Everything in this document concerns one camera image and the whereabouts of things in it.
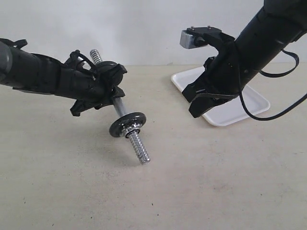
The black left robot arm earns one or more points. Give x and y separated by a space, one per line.
36 73

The black weight plate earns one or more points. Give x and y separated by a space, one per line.
116 129
110 74

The chrome threaded dumbbell bar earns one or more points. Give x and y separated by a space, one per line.
135 139

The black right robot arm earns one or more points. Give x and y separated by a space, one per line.
277 24

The white rectangular plastic tray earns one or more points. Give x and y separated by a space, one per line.
230 112

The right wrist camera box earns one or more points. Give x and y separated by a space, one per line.
195 37

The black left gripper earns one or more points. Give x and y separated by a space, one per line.
85 89

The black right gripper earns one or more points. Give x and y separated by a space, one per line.
219 85

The chrome star collar nut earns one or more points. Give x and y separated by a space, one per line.
132 128

